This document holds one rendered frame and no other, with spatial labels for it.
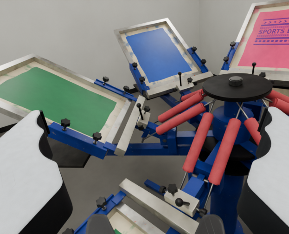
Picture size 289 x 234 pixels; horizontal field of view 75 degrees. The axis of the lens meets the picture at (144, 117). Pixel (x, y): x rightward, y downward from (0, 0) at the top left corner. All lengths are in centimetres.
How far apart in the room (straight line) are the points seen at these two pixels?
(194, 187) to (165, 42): 143
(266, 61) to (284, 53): 13
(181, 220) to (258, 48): 151
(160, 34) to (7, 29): 278
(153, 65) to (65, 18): 254
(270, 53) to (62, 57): 333
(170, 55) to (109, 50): 238
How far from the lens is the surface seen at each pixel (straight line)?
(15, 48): 411
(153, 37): 200
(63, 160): 136
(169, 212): 81
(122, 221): 93
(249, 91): 97
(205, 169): 92
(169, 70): 171
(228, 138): 89
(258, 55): 184
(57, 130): 98
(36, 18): 400
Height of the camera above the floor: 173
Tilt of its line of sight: 31 degrees down
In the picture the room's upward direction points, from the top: 11 degrees counter-clockwise
